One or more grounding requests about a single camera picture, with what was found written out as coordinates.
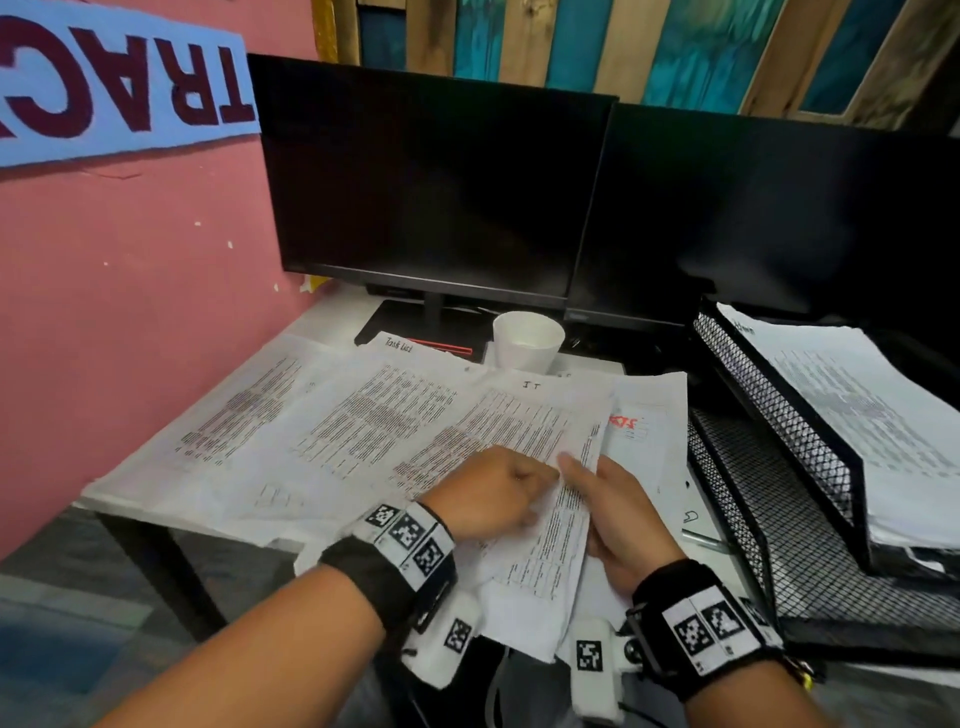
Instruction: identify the white paper cup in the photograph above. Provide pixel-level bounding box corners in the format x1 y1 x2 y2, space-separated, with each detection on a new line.
491 310 567 374

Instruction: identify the black wrist strap with markers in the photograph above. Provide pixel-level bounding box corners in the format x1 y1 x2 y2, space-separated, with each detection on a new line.
318 500 459 635
626 558 815 703

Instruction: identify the person's left hand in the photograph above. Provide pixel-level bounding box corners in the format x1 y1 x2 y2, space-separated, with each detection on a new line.
419 446 562 543

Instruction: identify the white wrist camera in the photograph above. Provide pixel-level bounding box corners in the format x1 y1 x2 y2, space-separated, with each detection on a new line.
566 614 646 725
401 588 485 691

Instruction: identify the person's right hand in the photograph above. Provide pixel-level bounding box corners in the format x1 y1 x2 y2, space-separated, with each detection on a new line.
556 453 688 599

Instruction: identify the blue sign with maroon letters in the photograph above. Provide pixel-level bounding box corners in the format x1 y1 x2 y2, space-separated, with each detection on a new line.
0 0 262 170

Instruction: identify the person's left forearm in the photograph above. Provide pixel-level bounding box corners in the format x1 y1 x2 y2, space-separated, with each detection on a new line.
93 562 388 728

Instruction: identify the white drawstring cord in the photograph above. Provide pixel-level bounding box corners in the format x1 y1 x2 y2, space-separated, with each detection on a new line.
483 648 511 728

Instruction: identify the black mesh paper tray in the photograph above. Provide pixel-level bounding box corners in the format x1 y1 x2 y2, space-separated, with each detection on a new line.
686 296 960 665

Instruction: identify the black computer monitor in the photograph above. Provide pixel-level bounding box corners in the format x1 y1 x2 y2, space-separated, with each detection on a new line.
566 103 960 339
247 53 620 358

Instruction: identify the white panel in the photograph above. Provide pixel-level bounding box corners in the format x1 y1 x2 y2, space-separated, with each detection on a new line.
449 374 624 665

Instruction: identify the pile of printed papers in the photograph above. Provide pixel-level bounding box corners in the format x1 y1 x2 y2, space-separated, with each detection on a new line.
82 329 691 586

